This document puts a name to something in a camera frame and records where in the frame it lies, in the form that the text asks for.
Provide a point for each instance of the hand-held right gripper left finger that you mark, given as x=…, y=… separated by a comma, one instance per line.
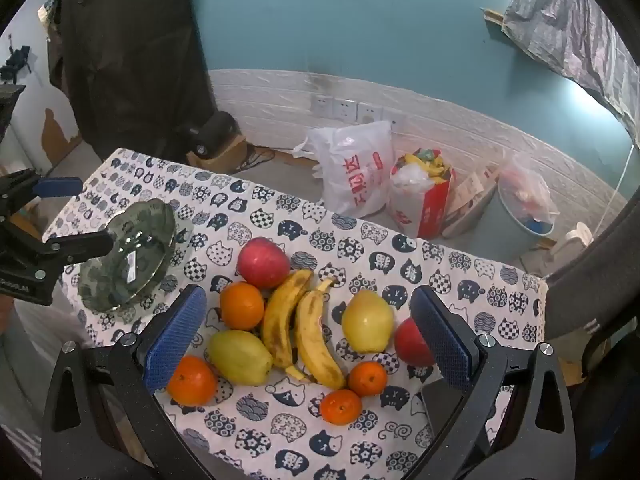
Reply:
x=175, y=340

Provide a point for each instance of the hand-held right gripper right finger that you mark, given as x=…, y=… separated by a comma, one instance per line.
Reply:
x=442, y=345

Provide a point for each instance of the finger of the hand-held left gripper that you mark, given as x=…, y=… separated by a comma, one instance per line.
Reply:
x=75, y=247
x=59, y=186

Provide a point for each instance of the red apple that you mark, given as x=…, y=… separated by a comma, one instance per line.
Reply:
x=262, y=262
x=410, y=345

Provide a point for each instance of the large orange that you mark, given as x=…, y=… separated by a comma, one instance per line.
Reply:
x=192, y=381
x=241, y=306

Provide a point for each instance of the clear glass plate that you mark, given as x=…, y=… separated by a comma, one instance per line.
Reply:
x=127, y=260

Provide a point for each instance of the yellow pear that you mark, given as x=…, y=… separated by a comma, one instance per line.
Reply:
x=367, y=321

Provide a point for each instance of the small tangerine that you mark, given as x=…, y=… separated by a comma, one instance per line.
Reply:
x=341, y=406
x=367, y=379

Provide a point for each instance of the yellow-green pear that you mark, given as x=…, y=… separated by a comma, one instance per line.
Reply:
x=239, y=357

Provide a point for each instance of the spotted yellow banana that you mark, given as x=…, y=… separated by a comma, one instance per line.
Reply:
x=282, y=320
x=315, y=340

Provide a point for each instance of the cat print tablecloth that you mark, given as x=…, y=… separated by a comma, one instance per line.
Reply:
x=350, y=252

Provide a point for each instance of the dark hanging coat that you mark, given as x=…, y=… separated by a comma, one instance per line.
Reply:
x=130, y=60

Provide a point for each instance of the flattened cardboard pieces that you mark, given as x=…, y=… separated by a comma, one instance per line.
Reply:
x=470, y=200

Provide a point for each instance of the clear plastic bucket liner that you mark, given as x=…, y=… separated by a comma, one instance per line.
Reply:
x=525, y=185

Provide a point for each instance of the white plastic bag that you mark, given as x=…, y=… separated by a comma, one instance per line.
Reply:
x=357, y=170

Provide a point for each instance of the grey window curtain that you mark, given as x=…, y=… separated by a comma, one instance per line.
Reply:
x=565, y=35

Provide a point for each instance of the white wall outlet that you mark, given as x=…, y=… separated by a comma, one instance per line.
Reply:
x=345, y=109
x=369, y=113
x=396, y=120
x=321, y=105

